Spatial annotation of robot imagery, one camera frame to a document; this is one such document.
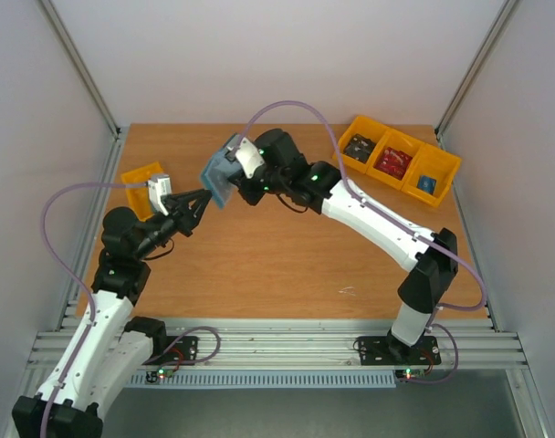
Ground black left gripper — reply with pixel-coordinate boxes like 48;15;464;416
133;187;212;260

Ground teal leather card holder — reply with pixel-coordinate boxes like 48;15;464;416
200;133;242;209

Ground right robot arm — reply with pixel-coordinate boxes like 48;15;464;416
229;129;458;363

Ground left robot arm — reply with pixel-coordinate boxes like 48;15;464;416
12;189;212;437

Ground red cards in bin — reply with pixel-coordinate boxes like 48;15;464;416
374;148;413;180

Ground blue card in bin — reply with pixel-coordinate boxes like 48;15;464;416
417;175;436;195

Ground small yellow bin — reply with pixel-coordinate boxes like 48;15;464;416
120;162;163;221

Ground black items in bin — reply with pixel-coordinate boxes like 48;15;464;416
343;134;376;163

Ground yellow three-compartment bin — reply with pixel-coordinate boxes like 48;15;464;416
332;116;461;207

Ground left circuit board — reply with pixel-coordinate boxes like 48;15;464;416
144;368;175;384

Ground circuit board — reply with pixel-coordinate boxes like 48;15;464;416
395;368;428;381
144;368;175;384

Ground right circuit board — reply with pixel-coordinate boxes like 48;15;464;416
395;368;428;381

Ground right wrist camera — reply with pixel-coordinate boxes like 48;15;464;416
225;134;265;179

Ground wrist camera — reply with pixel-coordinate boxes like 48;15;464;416
225;134;265;179
147;172;172;215

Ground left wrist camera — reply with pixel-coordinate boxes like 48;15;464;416
147;172;172;215

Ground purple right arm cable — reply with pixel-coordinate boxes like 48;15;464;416
234;99;487;384

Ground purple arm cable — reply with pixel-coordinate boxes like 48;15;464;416
234;99;487;384
39;182;151;438

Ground aluminium frame rail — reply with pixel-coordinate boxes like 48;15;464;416
28;317;529;371

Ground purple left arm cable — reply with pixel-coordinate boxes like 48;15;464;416
39;182;151;438

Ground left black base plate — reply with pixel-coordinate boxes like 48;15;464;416
146;335;199;366

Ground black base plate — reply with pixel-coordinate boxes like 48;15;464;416
146;335;199;366
352;336;442;366

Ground grey slotted cable duct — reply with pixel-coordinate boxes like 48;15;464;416
126;370;396;391

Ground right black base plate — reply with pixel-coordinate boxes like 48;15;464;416
352;336;442;366

